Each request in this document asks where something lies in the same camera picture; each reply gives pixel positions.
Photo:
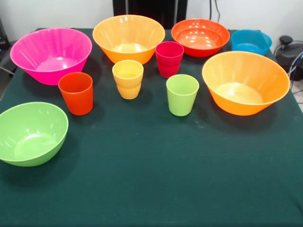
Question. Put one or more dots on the orange plastic bowl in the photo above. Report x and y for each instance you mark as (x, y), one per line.
(127, 33)
(243, 71)

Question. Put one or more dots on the green plastic cup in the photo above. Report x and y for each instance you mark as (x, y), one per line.
(182, 99)

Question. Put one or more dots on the yellow plastic cup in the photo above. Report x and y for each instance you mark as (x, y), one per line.
(127, 82)

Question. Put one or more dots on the crimson plastic cup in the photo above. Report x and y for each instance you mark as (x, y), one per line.
(169, 63)

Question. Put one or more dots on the dark green tablecloth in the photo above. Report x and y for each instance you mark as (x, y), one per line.
(151, 177)

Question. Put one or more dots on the red plastic cup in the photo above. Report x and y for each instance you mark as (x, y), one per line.
(75, 99)

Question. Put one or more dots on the red plastic bowl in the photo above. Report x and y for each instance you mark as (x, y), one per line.
(201, 35)

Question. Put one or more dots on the green plastic bowl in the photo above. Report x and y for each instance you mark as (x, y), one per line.
(30, 127)

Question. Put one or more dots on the blue plastic bowl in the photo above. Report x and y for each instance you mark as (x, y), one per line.
(251, 40)

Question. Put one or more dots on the pink plastic bowl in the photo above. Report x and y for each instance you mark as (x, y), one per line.
(47, 47)

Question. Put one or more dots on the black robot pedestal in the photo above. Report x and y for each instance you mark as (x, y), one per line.
(146, 9)

